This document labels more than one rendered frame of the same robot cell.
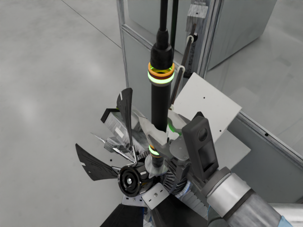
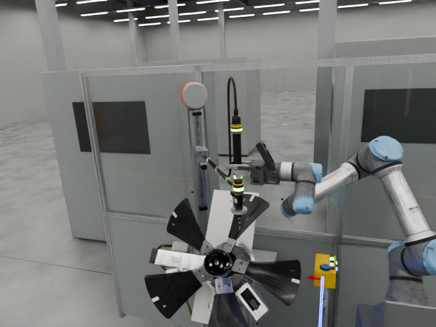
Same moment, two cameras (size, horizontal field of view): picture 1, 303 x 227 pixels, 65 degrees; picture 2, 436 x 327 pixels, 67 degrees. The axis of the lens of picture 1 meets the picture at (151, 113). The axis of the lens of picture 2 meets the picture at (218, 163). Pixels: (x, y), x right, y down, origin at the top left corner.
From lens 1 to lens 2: 1.04 m
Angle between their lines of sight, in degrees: 43
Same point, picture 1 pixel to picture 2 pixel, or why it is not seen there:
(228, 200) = (288, 165)
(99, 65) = (56, 296)
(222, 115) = not seen: hidden behind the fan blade
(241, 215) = (296, 167)
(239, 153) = (270, 257)
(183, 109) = (219, 217)
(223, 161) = not seen: hidden behind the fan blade
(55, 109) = not seen: outside the picture
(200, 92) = (226, 199)
